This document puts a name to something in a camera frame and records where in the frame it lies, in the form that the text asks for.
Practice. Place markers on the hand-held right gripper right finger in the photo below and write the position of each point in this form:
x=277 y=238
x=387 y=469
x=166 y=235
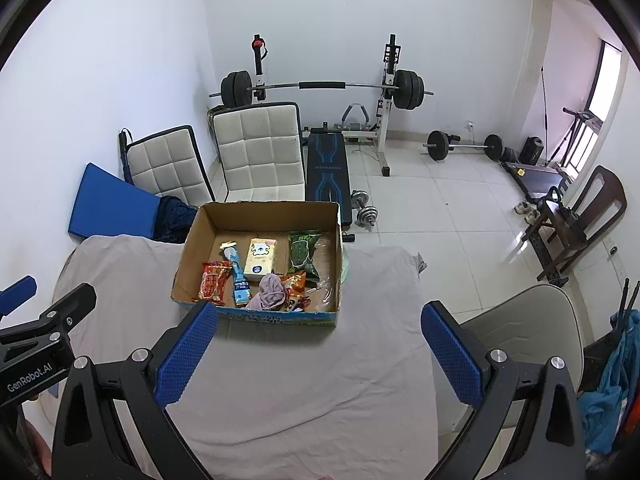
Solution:
x=452 y=355

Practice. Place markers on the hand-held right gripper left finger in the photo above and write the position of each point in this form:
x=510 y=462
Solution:
x=187 y=355

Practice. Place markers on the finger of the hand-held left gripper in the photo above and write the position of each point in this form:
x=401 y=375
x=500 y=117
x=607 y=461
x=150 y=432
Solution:
x=17 y=294
x=70 y=305

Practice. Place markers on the red snack packet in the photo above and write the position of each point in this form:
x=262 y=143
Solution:
x=215 y=285

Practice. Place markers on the long blue packet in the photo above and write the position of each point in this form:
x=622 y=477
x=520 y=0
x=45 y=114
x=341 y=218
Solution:
x=239 y=280

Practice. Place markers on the purple sock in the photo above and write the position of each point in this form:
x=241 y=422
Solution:
x=267 y=295

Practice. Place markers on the yellow white tissue pack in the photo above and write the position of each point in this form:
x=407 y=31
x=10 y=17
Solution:
x=260 y=260

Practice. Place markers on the orange snack packet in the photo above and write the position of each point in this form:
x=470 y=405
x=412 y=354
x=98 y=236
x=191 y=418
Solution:
x=296 y=287

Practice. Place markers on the green snack packet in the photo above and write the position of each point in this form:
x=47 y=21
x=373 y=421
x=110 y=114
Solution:
x=302 y=255

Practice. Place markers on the cardboard box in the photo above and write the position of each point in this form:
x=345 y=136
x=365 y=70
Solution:
x=325 y=220

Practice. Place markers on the person's left hand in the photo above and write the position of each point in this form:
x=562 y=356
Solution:
x=37 y=452

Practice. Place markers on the grey office chair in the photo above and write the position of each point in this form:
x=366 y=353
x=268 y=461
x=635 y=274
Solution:
x=525 y=335

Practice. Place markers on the blue foam mat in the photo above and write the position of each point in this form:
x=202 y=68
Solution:
x=112 y=202

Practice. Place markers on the grey table cloth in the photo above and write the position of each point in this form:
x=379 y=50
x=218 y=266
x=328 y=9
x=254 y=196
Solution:
x=310 y=395

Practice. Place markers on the dark blue garment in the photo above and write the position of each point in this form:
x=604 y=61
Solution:
x=172 y=220

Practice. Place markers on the clear plastic wrap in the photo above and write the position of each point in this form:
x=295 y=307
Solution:
x=327 y=270

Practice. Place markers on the chrome dumbbell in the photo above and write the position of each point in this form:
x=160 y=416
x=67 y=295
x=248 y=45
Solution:
x=361 y=199
x=367 y=216

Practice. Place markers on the pair of white shoes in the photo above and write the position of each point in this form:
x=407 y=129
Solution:
x=527 y=210

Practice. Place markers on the blue jacket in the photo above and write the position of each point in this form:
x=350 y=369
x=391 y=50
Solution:
x=610 y=400

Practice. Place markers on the dark wooden chair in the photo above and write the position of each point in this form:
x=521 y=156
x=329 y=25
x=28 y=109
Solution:
x=565 y=230

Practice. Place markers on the white padded chair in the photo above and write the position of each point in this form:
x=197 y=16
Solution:
x=165 y=165
x=260 y=150

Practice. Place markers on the black poles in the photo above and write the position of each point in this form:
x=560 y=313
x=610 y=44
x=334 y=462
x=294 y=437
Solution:
x=625 y=300

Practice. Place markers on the power strip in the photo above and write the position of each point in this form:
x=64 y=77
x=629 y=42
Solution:
x=611 y=248

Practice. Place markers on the black treadmill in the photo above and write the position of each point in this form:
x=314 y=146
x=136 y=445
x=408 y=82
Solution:
x=540 y=180

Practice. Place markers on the small barbell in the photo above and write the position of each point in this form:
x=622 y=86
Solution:
x=465 y=147

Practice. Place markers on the black speaker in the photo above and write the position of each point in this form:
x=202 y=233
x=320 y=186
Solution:
x=531 y=150

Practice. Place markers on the black weight bench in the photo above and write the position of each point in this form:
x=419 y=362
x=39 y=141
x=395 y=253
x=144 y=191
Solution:
x=326 y=170

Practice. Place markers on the white barbell rack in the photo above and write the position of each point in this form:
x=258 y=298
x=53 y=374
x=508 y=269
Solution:
x=386 y=110

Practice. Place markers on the black stand pole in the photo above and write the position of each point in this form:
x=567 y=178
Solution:
x=544 y=110

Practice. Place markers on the barbell with black plates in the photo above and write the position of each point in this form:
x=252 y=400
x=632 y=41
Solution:
x=320 y=85

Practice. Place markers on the window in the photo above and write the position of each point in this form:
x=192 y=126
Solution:
x=607 y=80

